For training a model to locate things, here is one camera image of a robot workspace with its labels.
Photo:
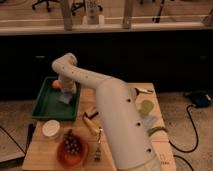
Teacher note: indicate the green cucumber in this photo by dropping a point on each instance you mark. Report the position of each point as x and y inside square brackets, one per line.
[153, 130]

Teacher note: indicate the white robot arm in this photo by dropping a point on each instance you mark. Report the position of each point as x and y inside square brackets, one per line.
[127, 138]

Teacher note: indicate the black office chair base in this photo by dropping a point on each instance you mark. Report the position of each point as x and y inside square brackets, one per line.
[33, 6]

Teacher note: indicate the orange bowl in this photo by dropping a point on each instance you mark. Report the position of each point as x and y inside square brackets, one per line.
[70, 161]

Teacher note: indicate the yellow banana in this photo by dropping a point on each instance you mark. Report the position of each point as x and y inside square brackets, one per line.
[93, 128]

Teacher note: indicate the light blue sponge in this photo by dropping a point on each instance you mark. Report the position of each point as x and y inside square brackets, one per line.
[65, 98]

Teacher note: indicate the dark grape bunch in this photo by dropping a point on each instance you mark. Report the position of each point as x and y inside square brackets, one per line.
[71, 143]

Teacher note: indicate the light blue cloth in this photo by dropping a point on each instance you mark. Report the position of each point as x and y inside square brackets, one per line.
[149, 121]

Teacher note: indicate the dark blue device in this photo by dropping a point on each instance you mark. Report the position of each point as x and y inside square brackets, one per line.
[199, 98]

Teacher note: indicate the green plastic cup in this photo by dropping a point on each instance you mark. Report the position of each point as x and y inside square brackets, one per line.
[146, 107]

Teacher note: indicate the metal fork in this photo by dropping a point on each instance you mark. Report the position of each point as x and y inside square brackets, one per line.
[97, 156]

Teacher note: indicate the green plastic tray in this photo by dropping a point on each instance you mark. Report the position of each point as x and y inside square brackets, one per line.
[48, 106]

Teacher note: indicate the orange fruit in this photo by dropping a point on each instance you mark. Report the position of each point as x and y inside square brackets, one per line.
[55, 85]

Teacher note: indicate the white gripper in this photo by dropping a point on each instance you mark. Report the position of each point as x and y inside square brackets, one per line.
[67, 85]

